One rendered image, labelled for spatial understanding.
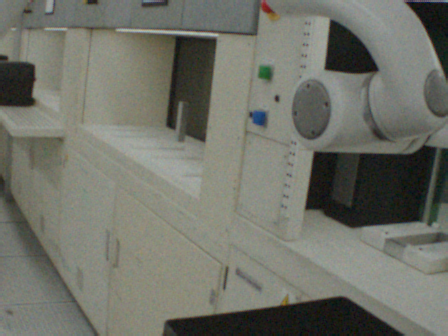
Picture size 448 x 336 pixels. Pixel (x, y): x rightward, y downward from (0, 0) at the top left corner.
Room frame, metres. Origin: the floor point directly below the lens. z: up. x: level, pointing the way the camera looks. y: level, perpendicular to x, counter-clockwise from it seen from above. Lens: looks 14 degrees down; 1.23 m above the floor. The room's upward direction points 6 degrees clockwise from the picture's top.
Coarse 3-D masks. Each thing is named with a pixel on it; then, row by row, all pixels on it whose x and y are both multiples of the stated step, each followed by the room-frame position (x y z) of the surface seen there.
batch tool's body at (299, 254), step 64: (256, 64) 1.27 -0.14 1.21; (320, 64) 1.12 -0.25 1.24; (256, 128) 1.25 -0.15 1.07; (256, 192) 1.22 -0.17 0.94; (320, 192) 1.39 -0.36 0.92; (384, 192) 1.29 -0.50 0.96; (256, 256) 1.17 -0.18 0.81; (320, 256) 1.03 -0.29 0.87; (384, 256) 1.07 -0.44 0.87; (384, 320) 0.82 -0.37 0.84
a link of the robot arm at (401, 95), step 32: (288, 0) 0.57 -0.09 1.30; (320, 0) 0.54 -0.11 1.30; (352, 0) 0.52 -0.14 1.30; (384, 0) 0.53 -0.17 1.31; (384, 32) 0.50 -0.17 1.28; (416, 32) 0.51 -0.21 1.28; (384, 64) 0.50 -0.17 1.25; (416, 64) 0.50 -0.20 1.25; (384, 96) 0.52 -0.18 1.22; (416, 96) 0.49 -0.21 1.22; (384, 128) 0.53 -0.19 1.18; (416, 128) 0.50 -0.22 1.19
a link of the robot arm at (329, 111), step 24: (312, 72) 0.57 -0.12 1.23; (336, 72) 0.57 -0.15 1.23; (312, 96) 0.56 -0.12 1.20; (336, 96) 0.54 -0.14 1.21; (360, 96) 0.55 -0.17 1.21; (312, 120) 0.56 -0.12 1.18; (336, 120) 0.53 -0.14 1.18; (360, 120) 0.54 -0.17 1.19; (312, 144) 0.56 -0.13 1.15; (336, 144) 0.54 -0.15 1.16; (360, 144) 0.56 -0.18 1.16; (384, 144) 0.56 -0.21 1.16; (408, 144) 0.60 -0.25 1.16
